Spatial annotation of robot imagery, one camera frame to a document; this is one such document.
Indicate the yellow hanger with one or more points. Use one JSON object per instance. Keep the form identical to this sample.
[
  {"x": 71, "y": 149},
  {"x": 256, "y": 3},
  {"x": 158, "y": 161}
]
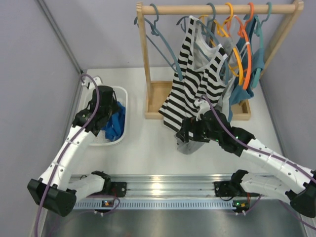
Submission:
[{"x": 223, "y": 30}]

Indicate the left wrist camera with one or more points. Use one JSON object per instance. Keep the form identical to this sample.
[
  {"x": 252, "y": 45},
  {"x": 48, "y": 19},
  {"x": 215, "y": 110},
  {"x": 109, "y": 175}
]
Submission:
[{"x": 91, "y": 83}]

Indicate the wooden clothes rack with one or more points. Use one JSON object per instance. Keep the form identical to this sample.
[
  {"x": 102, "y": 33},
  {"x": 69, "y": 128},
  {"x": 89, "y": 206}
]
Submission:
[{"x": 158, "y": 90}]

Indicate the white slotted cable duct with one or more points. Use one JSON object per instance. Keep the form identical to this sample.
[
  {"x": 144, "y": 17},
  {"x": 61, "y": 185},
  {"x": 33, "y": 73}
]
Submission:
[{"x": 161, "y": 204}]

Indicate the black white striped tank top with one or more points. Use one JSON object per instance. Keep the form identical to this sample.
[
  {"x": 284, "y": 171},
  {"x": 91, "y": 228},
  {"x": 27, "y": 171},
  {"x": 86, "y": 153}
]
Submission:
[{"x": 200, "y": 67}]

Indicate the orange hanger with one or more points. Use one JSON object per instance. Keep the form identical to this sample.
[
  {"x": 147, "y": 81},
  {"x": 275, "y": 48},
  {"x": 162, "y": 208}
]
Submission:
[{"x": 244, "y": 82}]

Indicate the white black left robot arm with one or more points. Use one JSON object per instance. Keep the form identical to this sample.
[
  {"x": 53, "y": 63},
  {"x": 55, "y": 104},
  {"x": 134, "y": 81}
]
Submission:
[{"x": 53, "y": 190}]

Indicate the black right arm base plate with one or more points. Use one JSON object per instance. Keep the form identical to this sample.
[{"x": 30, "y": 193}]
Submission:
[{"x": 227, "y": 190}]

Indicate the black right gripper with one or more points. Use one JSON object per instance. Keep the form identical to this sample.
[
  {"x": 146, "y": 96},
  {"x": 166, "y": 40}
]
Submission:
[{"x": 189, "y": 124}]

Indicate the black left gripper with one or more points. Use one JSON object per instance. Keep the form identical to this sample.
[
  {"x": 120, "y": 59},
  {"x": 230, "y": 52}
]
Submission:
[{"x": 101, "y": 122}]

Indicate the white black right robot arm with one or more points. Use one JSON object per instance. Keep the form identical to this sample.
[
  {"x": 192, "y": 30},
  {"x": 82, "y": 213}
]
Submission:
[{"x": 245, "y": 145}]

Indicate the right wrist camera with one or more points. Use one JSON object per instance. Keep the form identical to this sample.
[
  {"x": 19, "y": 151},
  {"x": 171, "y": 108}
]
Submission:
[{"x": 203, "y": 107}]

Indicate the teal blue tank top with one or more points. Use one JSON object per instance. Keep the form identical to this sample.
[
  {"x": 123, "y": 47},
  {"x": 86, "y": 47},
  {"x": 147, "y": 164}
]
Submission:
[{"x": 239, "y": 99}]

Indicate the white perforated plastic basket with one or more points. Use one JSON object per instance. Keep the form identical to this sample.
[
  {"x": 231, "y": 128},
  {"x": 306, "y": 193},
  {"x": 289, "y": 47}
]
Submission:
[{"x": 100, "y": 140}]

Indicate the aluminium mounting rail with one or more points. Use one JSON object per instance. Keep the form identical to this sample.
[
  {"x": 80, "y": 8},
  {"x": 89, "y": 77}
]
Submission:
[{"x": 203, "y": 186}]

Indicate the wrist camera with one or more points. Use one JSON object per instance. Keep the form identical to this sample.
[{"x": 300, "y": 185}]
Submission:
[
  {"x": 203, "y": 107},
  {"x": 91, "y": 83}
]

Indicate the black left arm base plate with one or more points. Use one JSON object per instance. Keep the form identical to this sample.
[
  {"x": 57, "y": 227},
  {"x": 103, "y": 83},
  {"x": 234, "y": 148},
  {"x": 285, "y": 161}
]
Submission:
[{"x": 118, "y": 189}]

